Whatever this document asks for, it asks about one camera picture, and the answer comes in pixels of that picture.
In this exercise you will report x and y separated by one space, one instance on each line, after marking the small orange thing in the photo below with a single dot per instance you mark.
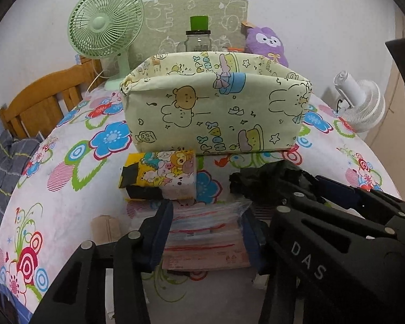
235 47

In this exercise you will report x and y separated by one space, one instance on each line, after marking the floral bed sheet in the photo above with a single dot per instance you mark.
71 202

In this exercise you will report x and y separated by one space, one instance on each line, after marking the cartoon print fabric storage basket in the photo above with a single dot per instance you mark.
216 121

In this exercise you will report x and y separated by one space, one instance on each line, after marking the beige cloth roll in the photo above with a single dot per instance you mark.
106 229

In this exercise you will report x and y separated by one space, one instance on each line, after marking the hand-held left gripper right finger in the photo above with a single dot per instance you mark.
254 243

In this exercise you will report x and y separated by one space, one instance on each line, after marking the black cloth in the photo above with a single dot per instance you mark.
266 182

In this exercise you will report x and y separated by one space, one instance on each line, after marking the purple plush toy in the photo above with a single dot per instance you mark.
268 44

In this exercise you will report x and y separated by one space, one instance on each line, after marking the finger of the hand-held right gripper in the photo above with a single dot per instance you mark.
341 192
303 197

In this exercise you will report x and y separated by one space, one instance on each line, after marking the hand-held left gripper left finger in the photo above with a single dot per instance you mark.
158 236

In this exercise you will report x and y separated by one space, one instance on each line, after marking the yellow cartoon tissue pack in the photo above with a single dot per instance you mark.
168 172

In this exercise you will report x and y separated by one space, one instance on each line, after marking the white desk fan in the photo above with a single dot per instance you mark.
364 104

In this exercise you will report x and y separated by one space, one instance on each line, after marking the grey plaid blanket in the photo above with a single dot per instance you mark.
6 162

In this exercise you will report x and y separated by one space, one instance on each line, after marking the grey-green printed fabric panel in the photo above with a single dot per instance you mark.
175 17

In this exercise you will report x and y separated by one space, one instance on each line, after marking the green desk fan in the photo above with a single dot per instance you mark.
99 23

